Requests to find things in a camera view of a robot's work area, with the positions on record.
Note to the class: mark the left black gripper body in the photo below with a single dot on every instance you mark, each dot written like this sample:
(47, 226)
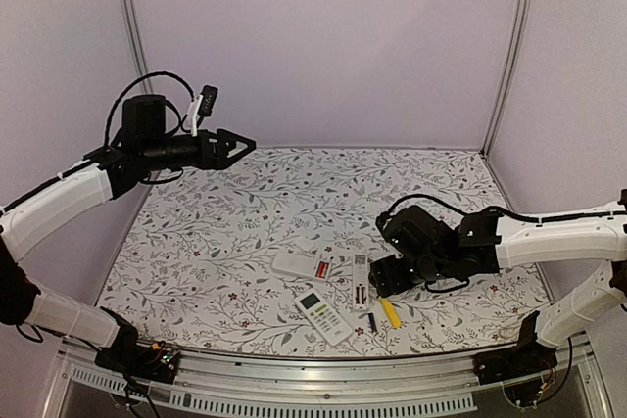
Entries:
(206, 161)

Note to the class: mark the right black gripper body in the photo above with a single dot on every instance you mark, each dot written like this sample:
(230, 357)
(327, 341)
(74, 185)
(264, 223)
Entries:
(384, 273)

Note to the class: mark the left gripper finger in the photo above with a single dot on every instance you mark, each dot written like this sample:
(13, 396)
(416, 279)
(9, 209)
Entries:
(229, 140)
(229, 156)

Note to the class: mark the slim white remote control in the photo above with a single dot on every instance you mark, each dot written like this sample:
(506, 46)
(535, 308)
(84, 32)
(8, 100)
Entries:
(360, 288)

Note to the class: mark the yellow pry tool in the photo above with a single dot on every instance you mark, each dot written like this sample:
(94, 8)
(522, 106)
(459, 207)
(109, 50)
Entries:
(390, 313)

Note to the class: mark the black-faced white remote control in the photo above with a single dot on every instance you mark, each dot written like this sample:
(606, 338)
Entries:
(297, 265)

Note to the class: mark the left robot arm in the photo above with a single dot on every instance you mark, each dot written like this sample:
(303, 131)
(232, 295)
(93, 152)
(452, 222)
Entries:
(141, 147)

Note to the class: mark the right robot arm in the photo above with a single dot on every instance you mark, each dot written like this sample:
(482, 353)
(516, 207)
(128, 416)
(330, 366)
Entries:
(493, 239)

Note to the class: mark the white remote with display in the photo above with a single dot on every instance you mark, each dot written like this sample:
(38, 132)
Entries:
(323, 317)

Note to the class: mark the left purple AAA battery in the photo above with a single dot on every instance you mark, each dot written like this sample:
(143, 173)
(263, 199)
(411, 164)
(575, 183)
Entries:
(372, 323)

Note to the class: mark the upper red AAA battery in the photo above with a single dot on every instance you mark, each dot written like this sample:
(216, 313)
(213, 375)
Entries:
(322, 270)

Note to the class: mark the floral patterned table mat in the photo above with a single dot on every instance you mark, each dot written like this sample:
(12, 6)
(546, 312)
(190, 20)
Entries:
(195, 267)

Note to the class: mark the small white battery cover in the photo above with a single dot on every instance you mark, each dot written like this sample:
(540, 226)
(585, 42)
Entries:
(305, 245)

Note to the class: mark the front aluminium rail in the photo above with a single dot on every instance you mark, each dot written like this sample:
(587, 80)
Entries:
(222, 384)

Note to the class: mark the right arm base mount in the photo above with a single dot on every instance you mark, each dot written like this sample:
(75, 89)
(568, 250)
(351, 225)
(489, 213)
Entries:
(525, 372)

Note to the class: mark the left aluminium frame post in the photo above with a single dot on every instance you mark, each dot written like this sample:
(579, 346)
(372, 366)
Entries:
(131, 25)

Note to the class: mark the aluminium frame post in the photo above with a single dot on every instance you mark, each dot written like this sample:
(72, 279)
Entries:
(131, 25)
(514, 46)

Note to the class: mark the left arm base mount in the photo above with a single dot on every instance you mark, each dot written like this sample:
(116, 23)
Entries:
(157, 362)

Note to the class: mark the right aluminium frame post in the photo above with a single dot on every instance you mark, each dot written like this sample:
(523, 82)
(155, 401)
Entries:
(514, 46)

